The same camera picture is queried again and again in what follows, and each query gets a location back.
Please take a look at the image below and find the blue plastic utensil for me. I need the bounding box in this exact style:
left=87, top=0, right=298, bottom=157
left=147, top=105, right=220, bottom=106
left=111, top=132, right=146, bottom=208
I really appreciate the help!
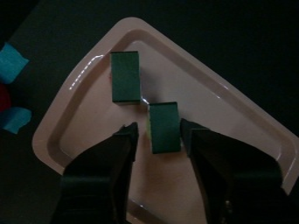
left=0, top=43, right=31, bottom=85

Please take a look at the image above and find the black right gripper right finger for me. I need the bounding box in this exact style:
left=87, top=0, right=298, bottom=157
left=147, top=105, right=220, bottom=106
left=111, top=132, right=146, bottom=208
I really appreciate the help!
left=180, top=117, right=299, bottom=224

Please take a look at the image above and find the dark green sushi roll piece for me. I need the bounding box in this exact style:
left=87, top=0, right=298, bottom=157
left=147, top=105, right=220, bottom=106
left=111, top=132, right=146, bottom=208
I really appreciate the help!
left=110, top=51, right=143, bottom=105
left=146, top=101, right=183, bottom=155

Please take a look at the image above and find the pink square plastic plate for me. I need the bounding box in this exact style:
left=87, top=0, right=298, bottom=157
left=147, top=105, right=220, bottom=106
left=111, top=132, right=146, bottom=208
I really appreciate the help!
left=32, top=17, right=299, bottom=224

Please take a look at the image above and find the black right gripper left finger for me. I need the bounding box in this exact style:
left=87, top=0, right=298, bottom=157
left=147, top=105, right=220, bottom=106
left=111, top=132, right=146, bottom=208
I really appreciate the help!
left=51, top=122, right=140, bottom=224

